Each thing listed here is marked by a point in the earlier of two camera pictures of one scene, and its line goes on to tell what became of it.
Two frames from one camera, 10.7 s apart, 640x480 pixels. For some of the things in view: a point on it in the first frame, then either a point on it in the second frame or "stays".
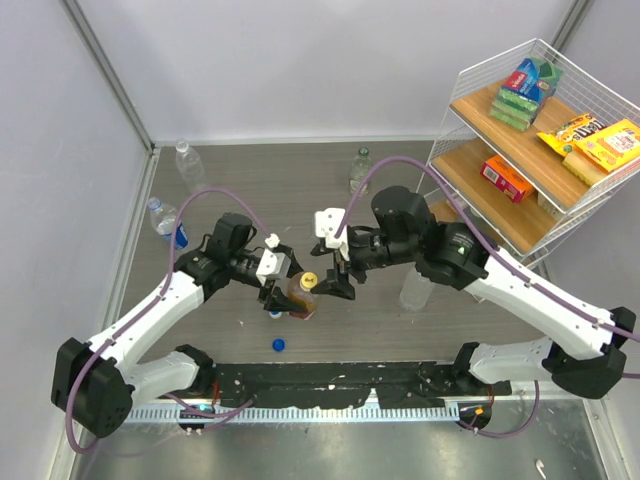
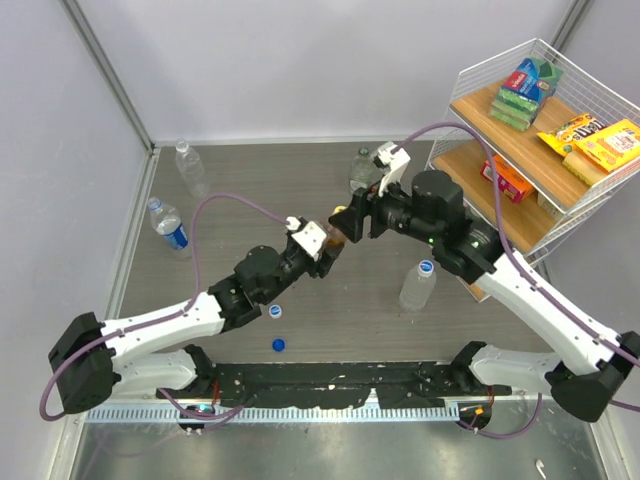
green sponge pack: x=524 y=91 stays
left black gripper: x=278 y=300 → x=322 y=264
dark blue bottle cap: x=278 y=345 stays
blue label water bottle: x=163 y=218 stays
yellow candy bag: x=562 y=137 stays
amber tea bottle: x=299 y=291 → x=335 y=239
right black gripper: x=336 y=282 → x=351 y=219
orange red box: x=504 y=177 stays
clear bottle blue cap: x=415 y=291 stays
